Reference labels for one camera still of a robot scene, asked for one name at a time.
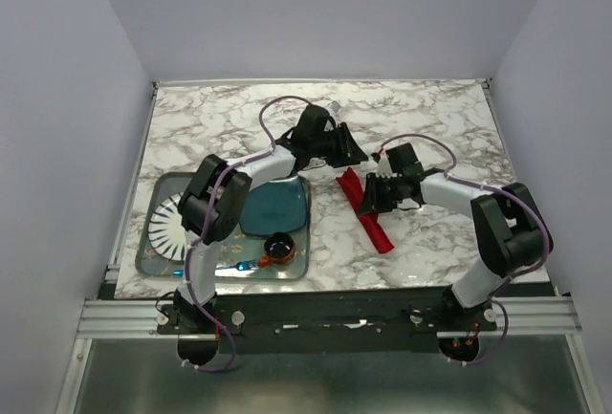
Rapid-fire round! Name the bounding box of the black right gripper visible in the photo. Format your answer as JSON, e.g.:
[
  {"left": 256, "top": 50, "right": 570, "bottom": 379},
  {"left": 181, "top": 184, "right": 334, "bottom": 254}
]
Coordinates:
[{"left": 356, "top": 172, "right": 403, "bottom": 216}]

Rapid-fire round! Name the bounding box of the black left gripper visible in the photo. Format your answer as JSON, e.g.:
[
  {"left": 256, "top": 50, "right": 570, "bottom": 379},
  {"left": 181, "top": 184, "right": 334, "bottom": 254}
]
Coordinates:
[{"left": 310, "top": 122, "right": 369, "bottom": 169}]

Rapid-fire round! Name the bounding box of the red cloth napkin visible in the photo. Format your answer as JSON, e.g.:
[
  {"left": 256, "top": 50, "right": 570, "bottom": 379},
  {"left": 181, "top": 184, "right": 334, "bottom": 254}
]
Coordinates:
[{"left": 337, "top": 167, "right": 394, "bottom": 254}]

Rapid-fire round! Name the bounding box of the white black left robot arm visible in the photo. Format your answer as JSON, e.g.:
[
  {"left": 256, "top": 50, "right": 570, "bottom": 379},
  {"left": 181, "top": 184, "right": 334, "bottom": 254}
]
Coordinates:
[{"left": 173, "top": 103, "right": 368, "bottom": 333}]

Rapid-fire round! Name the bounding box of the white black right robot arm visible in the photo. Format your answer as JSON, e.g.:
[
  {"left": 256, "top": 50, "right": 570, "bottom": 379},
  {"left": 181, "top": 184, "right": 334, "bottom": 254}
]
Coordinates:
[{"left": 358, "top": 168, "right": 554, "bottom": 330}]

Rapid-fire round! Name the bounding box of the teal square plate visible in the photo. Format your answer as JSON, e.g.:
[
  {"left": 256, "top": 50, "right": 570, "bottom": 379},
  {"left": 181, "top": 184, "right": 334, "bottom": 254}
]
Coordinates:
[{"left": 239, "top": 176, "right": 307, "bottom": 237}]

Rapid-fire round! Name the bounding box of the brown ceramic cup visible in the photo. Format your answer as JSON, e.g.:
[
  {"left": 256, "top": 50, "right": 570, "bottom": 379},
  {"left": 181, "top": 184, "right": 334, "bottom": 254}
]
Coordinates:
[{"left": 257, "top": 232, "right": 296, "bottom": 268}]

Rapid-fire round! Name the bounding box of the glass rectangular tray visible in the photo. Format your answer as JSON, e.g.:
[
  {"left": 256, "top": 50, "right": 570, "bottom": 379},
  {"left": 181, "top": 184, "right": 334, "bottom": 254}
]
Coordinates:
[{"left": 136, "top": 172, "right": 311, "bottom": 281}]

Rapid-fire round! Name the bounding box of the white blue striped plate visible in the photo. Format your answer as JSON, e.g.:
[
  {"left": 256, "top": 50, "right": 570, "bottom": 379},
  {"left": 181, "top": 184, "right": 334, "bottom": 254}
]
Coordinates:
[{"left": 147, "top": 193, "right": 186, "bottom": 263}]

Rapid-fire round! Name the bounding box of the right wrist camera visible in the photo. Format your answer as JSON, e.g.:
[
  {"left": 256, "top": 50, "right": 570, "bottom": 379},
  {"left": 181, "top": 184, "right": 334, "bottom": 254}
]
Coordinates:
[{"left": 373, "top": 143, "right": 424, "bottom": 178}]

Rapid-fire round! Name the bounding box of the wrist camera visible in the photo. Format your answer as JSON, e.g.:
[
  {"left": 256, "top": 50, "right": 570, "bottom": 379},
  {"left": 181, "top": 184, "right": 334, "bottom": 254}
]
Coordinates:
[
  {"left": 373, "top": 143, "right": 424, "bottom": 178},
  {"left": 328, "top": 101, "right": 341, "bottom": 116}
]

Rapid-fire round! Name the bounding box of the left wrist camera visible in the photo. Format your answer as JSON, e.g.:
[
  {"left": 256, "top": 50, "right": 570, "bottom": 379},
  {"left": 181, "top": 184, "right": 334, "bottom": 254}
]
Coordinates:
[{"left": 328, "top": 101, "right": 341, "bottom": 116}]

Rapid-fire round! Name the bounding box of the black mounting base plate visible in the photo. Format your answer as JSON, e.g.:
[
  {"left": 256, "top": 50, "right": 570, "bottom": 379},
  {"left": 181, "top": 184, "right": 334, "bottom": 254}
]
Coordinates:
[{"left": 157, "top": 287, "right": 497, "bottom": 355}]

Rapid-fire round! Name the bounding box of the blue handled utensil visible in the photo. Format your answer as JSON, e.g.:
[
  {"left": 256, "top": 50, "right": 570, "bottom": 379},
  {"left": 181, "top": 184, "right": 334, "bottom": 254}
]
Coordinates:
[{"left": 171, "top": 260, "right": 258, "bottom": 278}]

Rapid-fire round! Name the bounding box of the aluminium frame rail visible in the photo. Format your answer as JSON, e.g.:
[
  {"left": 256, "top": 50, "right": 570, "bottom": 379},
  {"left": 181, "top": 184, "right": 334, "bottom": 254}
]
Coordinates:
[{"left": 76, "top": 296, "right": 582, "bottom": 339}]

